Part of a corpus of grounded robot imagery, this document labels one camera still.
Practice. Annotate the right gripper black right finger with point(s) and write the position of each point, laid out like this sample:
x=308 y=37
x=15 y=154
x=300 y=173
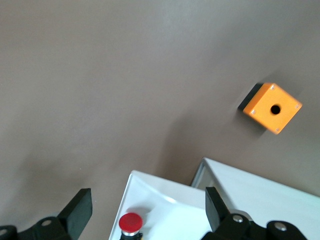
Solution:
x=217 y=210

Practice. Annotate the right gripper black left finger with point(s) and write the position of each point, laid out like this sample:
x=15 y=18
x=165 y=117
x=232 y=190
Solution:
x=75 y=212

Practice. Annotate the red mushroom push button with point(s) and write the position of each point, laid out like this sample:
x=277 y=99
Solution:
x=130 y=222

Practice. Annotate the white plastic drawer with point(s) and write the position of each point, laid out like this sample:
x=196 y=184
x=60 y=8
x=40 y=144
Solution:
x=160 y=197

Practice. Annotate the white drawer cabinet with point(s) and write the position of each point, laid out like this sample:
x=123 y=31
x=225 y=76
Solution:
x=262 y=190

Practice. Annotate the orange button enclosure box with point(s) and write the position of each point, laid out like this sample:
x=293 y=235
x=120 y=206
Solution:
x=275 y=110

